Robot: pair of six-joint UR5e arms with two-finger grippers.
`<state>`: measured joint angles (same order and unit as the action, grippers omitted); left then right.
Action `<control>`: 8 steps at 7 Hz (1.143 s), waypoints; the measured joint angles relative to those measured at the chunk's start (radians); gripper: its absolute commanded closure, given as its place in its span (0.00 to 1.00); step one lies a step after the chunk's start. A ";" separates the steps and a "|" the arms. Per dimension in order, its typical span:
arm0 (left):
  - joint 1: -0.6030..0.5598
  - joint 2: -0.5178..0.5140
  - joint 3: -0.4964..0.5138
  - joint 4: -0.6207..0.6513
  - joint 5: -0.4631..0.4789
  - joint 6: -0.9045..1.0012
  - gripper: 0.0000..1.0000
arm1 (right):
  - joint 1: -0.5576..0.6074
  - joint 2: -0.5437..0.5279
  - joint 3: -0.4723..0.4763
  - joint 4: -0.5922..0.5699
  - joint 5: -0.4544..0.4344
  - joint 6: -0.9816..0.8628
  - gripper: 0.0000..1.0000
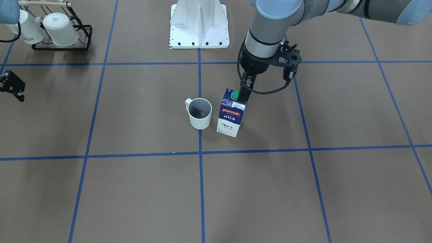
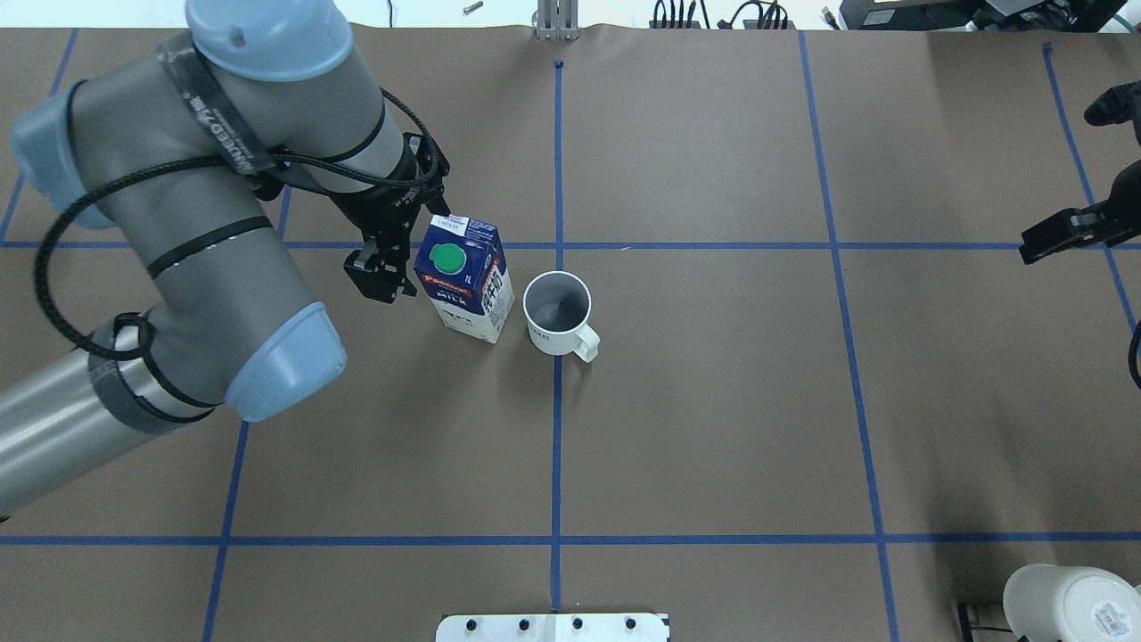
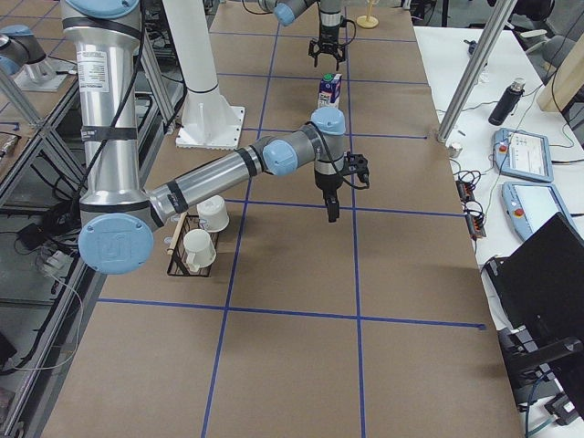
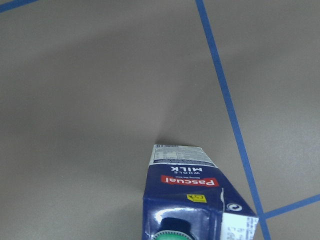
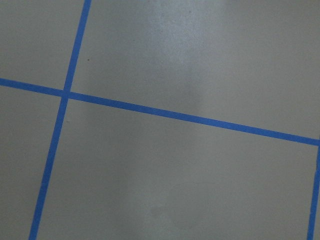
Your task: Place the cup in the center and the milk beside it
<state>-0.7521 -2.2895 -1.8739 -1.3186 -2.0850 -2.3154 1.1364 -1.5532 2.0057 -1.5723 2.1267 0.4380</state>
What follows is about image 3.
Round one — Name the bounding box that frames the black wire cup rack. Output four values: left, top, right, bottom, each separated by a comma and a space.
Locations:
166, 213, 213, 277

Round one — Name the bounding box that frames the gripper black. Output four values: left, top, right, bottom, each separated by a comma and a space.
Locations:
308, 26, 346, 71
314, 161, 343, 223

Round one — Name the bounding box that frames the white cup lower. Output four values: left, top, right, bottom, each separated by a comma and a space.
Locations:
182, 229, 216, 272

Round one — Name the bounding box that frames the black laptop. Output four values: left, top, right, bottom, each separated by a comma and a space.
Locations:
485, 213, 583, 347

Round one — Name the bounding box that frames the white cup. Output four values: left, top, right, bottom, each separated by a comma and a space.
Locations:
196, 195, 229, 233
182, 229, 216, 272

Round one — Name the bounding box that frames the white cup upper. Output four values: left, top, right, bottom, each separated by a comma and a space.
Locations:
196, 195, 229, 233

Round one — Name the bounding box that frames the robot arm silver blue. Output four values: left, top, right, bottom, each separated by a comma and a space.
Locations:
61, 1, 347, 275
257, 0, 356, 69

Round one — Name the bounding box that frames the aluminium frame post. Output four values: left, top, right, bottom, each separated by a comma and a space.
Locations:
436, 0, 517, 143

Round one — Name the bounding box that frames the round wooden stand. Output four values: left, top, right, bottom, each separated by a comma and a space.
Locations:
356, 0, 379, 29

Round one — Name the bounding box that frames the teach pendant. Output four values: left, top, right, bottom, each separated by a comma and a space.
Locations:
502, 182, 574, 241
492, 128, 554, 183

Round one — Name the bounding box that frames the black water bottle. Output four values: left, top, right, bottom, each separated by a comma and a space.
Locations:
488, 78, 526, 126

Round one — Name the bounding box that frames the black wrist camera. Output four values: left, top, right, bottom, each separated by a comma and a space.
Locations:
342, 152, 370, 190

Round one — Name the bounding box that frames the blue white milk carton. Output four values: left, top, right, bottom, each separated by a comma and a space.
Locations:
318, 73, 342, 108

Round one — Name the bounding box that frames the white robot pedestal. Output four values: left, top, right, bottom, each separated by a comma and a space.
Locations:
163, 0, 245, 150

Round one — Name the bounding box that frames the teach pendant lower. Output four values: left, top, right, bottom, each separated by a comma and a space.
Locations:
502, 182, 574, 241

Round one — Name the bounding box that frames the teach pendant upper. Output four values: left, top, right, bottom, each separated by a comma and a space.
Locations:
492, 128, 554, 183

